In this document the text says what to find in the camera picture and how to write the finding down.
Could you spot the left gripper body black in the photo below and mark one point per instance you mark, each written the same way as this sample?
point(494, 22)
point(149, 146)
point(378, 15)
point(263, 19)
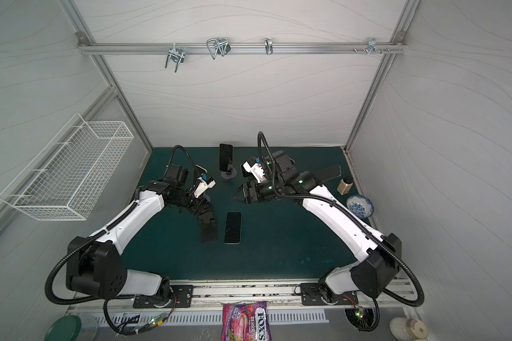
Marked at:
point(186, 198)

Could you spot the green round lid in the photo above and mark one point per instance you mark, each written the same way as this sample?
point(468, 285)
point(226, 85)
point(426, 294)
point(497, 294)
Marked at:
point(67, 328)

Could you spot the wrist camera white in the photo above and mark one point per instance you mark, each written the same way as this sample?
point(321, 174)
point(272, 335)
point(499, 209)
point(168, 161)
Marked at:
point(253, 169)
point(203, 183)

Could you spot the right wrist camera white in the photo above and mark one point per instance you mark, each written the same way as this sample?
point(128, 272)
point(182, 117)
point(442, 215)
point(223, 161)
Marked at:
point(253, 169)

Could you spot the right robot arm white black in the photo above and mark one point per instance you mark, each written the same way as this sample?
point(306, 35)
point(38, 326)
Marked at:
point(378, 256)

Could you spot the white wire basket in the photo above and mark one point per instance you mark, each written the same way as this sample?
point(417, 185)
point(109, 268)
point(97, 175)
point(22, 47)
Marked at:
point(65, 179)

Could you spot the blue white ceramic bowl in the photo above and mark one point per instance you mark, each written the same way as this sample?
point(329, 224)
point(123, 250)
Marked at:
point(360, 206)

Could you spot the white cup at corner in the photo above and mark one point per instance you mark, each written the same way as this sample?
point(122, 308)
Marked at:
point(408, 329)

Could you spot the metal hook clamp right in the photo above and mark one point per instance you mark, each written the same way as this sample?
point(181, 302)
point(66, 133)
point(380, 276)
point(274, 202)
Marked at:
point(372, 48)

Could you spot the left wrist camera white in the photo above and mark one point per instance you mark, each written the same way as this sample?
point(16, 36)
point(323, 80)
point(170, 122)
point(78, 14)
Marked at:
point(203, 183)

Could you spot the black folding phone stand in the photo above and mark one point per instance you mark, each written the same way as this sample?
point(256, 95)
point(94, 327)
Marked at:
point(207, 222)

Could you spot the metal hook clamp left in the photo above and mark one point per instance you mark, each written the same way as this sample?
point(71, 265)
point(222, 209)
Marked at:
point(174, 57)

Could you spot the small beige bottle black cap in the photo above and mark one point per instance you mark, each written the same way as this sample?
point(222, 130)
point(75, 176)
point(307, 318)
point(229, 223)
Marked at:
point(345, 185)

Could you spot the metal hook clamp middle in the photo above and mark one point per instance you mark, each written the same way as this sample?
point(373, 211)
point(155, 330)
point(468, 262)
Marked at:
point(218, 46)

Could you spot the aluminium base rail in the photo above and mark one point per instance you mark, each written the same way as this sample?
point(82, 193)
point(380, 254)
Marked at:
point(279, 294)

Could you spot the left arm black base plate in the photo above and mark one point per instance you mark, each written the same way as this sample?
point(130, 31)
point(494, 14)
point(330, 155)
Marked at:
point(179, 296)

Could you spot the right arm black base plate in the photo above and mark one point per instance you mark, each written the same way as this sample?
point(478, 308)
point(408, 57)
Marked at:
point(313, 294)

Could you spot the purple Fox's candy bag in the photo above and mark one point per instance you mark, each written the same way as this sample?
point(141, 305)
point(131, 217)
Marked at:
point(246, 322)

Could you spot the metal ring hook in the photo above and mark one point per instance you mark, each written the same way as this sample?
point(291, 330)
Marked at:
point(268, 46)

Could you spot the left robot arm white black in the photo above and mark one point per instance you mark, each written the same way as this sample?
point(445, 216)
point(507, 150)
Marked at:
point(93, 267)

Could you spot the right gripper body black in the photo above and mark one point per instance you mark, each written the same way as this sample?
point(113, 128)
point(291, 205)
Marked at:
point(252, 191)

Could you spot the black fan at right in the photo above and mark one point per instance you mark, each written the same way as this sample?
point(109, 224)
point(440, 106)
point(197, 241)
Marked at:
point(362, 319)

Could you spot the far right landscape phone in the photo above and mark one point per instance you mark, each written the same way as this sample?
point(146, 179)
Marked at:
point(330, 171)

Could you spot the back upright black phone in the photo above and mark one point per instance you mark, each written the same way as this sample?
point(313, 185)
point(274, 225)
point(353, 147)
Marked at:
point(225, 157)

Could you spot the white vented strip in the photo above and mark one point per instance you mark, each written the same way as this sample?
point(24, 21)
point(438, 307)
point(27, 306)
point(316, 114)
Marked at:
point(196, 318)

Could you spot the phone black landscape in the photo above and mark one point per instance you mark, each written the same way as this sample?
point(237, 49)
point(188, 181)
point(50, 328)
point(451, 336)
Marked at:
point(233, 228)

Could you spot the metal hook clamp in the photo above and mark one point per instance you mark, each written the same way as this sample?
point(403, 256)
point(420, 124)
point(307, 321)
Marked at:
point(174, 57)
point(372, 48)
point(218, 46)

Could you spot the aluminium top crossbar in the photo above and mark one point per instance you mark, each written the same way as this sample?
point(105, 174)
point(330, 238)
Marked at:
point(257, 48)

